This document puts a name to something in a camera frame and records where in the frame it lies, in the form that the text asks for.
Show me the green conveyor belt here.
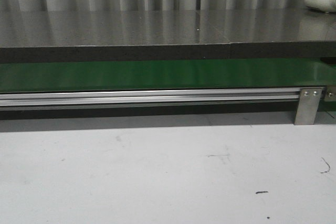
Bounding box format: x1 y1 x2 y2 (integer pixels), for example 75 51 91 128
1 58 335 93

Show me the steel conveyor end plate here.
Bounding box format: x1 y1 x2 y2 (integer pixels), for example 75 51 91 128
324 86 336 102

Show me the aluminium conveyor side rail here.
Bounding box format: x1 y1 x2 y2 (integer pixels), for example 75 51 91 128
0 87 326 107

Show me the steel conveyor support bracket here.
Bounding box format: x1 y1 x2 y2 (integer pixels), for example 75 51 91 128
294 87 323 125

